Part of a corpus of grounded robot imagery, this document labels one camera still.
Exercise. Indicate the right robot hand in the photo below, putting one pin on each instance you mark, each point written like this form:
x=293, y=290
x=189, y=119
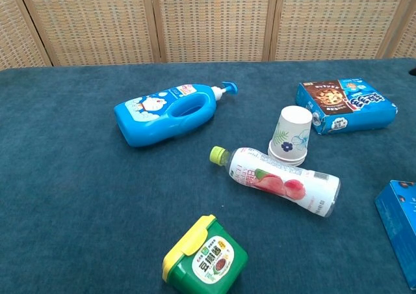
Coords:
x=413, y=71

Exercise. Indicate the white peach drink bottle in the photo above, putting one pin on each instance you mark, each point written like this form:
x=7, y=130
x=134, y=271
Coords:
x=279, y=180

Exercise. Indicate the blue cookie box brown panel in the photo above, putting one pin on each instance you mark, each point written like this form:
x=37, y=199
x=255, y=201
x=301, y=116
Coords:
x=357, y=120

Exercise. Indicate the blue chocolate chip cookie box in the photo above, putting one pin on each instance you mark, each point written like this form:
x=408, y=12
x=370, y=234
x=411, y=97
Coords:
x=399, y=222

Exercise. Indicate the woven rattan folding screen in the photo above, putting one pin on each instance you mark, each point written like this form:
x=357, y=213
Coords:
x=211, y=21

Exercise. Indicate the green tub yellow lid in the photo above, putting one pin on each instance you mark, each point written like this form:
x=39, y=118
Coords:
x=235, y=251

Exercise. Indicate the blue pump detergent bottle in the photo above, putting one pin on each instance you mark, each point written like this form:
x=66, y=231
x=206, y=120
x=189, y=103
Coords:
x=146, y=121

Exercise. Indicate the teal table cloth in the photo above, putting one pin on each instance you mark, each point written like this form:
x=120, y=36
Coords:
x=65, y=177

